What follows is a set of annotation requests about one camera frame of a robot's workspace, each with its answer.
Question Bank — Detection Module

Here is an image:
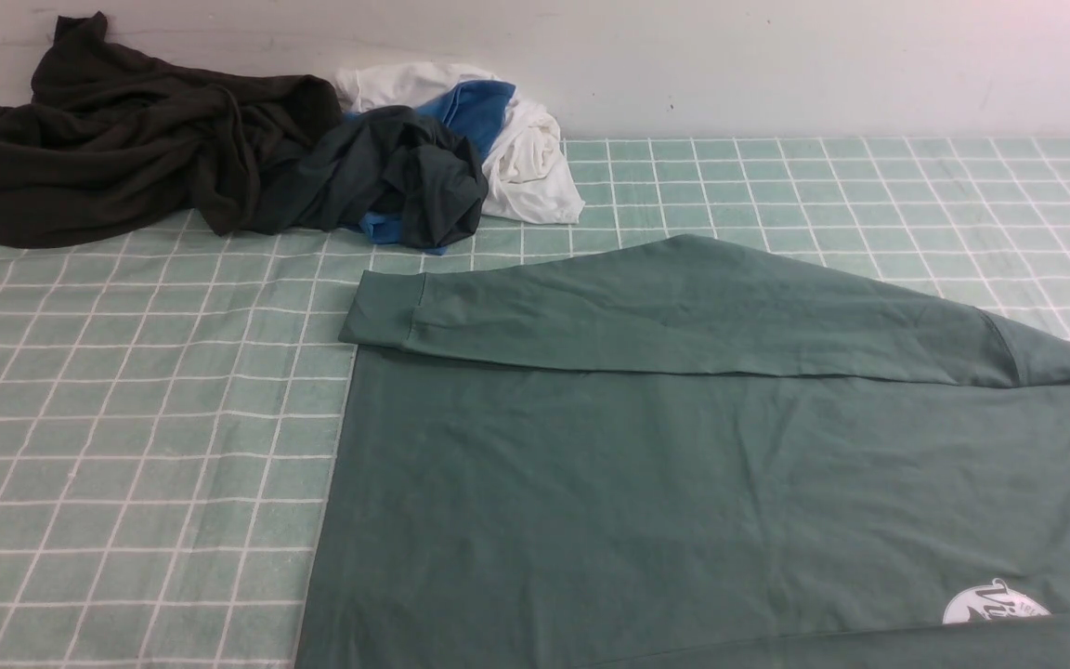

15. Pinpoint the dark green crumpled garment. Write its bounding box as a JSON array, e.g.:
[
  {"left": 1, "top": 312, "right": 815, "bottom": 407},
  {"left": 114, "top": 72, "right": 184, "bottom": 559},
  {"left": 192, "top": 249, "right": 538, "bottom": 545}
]
[{"left": 241, "top": 106, "right": 489, "bottom": 253}]

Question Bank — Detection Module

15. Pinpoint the white crumpled garment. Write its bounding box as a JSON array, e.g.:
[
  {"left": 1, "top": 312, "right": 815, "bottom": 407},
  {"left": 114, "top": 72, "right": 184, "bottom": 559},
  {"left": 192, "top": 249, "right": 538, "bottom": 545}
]
[{"left": 333, "top": 62, "right": 583, "bottom": 225}]

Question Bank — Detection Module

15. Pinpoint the dark brown crumpled garment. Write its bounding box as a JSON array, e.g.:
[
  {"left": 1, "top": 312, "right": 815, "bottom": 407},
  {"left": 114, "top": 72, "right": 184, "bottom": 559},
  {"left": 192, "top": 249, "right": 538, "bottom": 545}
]
[{"left": 0, "top": 13, "right": 343, "bottom": 249}]

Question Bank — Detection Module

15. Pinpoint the green checkered tablecloth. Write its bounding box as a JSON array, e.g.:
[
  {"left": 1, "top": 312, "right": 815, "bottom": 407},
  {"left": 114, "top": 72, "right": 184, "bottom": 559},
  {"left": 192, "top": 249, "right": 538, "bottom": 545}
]
[{"left": 0, "top": 137, "right": 1070, "bottom": 668}]

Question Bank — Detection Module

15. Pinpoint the blue garment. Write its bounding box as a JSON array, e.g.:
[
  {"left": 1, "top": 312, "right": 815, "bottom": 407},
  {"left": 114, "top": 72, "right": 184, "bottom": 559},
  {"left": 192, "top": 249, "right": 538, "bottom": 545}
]
[{"left": 343, "top": 81, "right": 515, "bottom": 255}]

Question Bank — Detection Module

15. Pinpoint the green long sleeve shirt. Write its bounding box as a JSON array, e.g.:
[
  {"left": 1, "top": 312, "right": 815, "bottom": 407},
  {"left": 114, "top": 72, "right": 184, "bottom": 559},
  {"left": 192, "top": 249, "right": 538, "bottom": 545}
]
[{"left": 294, "top": 234, "right": 1070, "bottom": 668}]

